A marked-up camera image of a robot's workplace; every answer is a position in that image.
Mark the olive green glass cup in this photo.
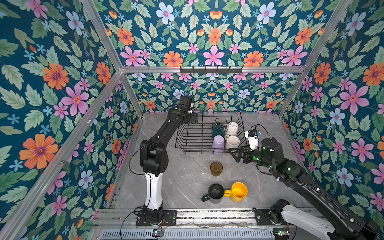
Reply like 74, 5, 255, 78
210, 162, 223, 177

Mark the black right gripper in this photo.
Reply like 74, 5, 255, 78
228, 143, 275, 171

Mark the black mug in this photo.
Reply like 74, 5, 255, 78
201, 184, 225, 204

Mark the black wire dish rack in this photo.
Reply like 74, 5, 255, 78
175, 112, 247, 153

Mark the red interior white mug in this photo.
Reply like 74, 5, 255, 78
225, 135, 240, 149

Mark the black hook rail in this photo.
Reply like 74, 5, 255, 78
180, 66, 243, 75

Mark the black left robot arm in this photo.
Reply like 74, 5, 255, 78
139, 96, 199, 225

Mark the aluminium front rail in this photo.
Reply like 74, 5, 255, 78
95, 208, 330, 227

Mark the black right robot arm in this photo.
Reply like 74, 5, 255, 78
229, 138, 380, 240

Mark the white faceted mug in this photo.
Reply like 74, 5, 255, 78
225, 122, 239, 136

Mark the yellow mug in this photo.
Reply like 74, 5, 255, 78
224, 182, 248, 203

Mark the lilac plastic cup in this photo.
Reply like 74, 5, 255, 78
212, 135, 225, 154

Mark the green mug cream interior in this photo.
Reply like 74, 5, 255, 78
212, 123, 225, 139

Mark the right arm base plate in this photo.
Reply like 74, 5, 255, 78
252, 208, 289, 226

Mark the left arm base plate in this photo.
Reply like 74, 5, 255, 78
136, 209, 178, 227

